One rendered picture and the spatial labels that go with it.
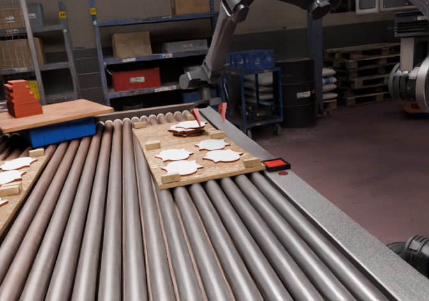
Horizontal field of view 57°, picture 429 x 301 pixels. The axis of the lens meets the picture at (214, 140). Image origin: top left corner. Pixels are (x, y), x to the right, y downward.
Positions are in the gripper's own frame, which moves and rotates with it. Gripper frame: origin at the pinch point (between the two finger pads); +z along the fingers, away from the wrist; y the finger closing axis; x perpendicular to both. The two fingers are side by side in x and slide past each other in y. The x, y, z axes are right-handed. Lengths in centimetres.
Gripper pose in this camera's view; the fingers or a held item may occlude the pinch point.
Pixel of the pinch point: (211, 122)
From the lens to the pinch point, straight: 157.4
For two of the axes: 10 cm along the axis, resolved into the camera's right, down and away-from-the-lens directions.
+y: -9.5, 2.0, -2.5
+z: 2.1, 9.8, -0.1
